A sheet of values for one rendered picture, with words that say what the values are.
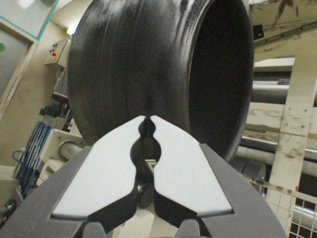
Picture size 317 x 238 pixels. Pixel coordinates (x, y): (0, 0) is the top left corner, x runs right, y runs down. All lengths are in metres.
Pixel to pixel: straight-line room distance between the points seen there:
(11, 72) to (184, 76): 0.82
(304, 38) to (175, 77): 0.75
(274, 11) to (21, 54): 1.06
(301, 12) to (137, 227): 0.89
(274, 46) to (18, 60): 1.11
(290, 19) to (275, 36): 0.07
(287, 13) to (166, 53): 0.72
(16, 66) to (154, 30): 0.79
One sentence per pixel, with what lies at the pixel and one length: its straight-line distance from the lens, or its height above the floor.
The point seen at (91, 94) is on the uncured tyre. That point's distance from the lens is 0.34.
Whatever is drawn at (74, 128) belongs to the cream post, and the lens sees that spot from 0.75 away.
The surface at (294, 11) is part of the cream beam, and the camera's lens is 0.93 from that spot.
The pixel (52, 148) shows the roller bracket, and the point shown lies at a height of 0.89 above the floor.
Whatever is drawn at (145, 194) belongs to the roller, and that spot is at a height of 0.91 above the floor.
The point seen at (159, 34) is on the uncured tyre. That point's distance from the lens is 0.28.
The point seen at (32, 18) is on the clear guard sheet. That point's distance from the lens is 1.02.
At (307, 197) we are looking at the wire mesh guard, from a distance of 0.74.
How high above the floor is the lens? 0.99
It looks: 9 degrees up
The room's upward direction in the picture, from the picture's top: 18 degrees clockwise
